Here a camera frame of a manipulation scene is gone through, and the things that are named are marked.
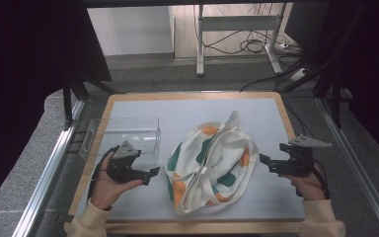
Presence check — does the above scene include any person's left hand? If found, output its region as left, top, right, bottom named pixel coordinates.
left=90, top=160, right=144, bottom=211

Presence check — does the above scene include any dark curtain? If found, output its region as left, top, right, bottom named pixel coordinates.
left=0, top=0, right=113, bottom=215
left=309, top=0, right=379, bottom=166

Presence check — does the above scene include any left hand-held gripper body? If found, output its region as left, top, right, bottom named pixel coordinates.
left=106, top=140, right=151, bottom=185

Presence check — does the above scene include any white patterned tote bag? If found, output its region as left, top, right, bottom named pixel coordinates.
left=165, top=111, right=261, bottom=216

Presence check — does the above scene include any white metal desk frame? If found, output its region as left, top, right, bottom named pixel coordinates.
left=195, top=3, right=289, bottom=77

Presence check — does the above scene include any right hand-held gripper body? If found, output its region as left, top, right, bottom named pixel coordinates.
left=277, top=134, right=333, bottom=178

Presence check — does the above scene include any wooden framed white tray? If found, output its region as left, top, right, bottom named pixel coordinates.
left=73, top=98, right=305, bottom=221

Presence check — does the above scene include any thin black floor cable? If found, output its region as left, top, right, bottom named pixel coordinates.
left=282, top=95, right=318, bottom=139

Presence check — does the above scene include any right hand-held gripper black cable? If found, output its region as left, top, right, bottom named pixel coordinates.
left=295, top=159, right=331, bottom=200

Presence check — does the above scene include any clear plastic box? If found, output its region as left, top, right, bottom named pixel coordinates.
left=78, top=117, right=162, bottom=167

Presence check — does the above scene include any white power strip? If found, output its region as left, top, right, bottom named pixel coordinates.
left=289, top=67, right=309, bottom=83

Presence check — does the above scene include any person's right hand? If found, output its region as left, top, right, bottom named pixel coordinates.
left=280, top=167, right=328, bottom=202

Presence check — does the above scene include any tangle of black floor cables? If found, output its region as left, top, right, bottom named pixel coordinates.
left=201, top=3, right=302, bottom=57

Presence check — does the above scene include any black metal stand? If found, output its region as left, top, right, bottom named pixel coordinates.
left=277, top=6, right=353, bottom=129
left=62, top=70, right=116, bottom=131

